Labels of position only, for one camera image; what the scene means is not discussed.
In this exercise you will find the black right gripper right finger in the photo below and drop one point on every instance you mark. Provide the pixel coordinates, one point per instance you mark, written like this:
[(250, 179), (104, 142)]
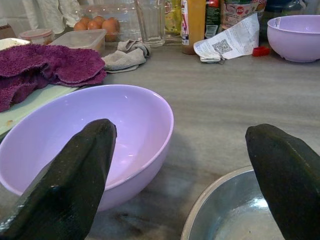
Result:
[(292, 185)]

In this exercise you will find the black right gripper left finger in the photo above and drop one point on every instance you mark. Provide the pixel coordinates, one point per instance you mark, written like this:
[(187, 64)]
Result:
[(65, 190)]

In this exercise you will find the lilac plastic bowl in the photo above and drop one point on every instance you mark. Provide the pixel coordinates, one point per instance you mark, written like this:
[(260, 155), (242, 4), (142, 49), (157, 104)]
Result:
[(140, 140), (295, 37)]

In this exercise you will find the stainless steel bowl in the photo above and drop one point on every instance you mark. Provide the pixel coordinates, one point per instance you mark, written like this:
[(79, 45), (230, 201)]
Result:
[(232, 215)]

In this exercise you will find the green rimmed cutting board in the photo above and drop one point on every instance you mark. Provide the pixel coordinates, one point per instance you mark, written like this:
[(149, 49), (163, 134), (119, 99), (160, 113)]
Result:
[(30, 102)]

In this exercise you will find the purple terry towel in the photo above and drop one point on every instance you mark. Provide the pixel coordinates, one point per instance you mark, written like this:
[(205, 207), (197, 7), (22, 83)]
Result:
[(50, 65)]

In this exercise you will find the small red plastic object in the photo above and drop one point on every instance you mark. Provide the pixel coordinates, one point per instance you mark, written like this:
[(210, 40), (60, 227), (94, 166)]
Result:
[(261, 51)]

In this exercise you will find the grey crumpled cloth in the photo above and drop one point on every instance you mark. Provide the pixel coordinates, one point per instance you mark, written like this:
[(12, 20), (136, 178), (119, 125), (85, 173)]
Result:
[(125, 57)]

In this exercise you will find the flat grey phone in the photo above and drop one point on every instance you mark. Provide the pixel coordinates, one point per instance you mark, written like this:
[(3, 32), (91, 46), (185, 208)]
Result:
[(210, 59)]

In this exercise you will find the clear lidded plastic container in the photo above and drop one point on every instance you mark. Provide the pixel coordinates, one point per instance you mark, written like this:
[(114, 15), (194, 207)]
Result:
[(80, 40)]

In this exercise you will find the white plastic cutlery tray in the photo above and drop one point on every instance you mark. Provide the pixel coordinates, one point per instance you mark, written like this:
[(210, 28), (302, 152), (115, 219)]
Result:
[(12, 43)]

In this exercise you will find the small jar with red lid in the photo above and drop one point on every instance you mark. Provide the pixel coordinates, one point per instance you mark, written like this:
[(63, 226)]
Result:
[(37, 36)]

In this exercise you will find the white paper receipt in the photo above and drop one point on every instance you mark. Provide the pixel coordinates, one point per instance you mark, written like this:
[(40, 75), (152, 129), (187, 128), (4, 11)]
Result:
[(232, 40)]

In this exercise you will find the brown egg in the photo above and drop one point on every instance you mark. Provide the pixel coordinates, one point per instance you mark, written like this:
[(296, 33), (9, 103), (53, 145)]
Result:
[(93, 25), (80, 26), (99, 19), (110, 27)]

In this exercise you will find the white hanging towel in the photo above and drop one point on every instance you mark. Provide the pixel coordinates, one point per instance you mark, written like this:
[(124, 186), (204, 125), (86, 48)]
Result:
[(50, 15)]

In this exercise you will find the food packet with red logo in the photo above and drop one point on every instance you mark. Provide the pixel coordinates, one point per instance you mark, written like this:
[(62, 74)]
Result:
[(240, 11)]

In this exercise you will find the clear plastic egg carton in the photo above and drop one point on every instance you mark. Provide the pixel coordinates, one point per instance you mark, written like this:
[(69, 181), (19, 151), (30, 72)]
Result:
[(125, 15)]

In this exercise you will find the green food packet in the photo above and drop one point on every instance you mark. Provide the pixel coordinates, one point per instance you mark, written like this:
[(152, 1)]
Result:
[(212, 17)]

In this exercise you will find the tall clear drinking glass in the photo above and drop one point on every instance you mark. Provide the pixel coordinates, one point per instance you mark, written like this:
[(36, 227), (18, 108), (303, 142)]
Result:
[(150, 22)]

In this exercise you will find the orange sauce bottle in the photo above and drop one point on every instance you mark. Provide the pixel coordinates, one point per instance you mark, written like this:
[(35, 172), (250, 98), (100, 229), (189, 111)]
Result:
[(193, 25)]

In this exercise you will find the yellow food packet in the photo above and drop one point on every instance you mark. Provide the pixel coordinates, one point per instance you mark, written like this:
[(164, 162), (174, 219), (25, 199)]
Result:
[(172, 17)]

